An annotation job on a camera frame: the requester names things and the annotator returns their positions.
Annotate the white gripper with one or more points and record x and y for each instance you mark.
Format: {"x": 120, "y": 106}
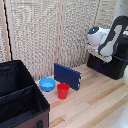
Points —
{"x": 101, "y": 54}

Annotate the black air fryer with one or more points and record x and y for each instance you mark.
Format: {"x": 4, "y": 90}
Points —
{"x": 116, "y": 68}

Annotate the dark blue flat box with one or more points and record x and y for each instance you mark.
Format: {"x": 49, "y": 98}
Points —
{"x": 68, "y": 76}

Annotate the red plastic cup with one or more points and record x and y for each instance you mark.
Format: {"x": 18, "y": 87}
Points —
{"x": 63, "y": 90}

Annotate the blue plastic bowl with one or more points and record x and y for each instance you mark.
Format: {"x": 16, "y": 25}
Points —
{"x": 47, "y": 84}

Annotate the black fabric storage box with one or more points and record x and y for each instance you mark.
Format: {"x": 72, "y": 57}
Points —
{"x": 20, "y": 96}

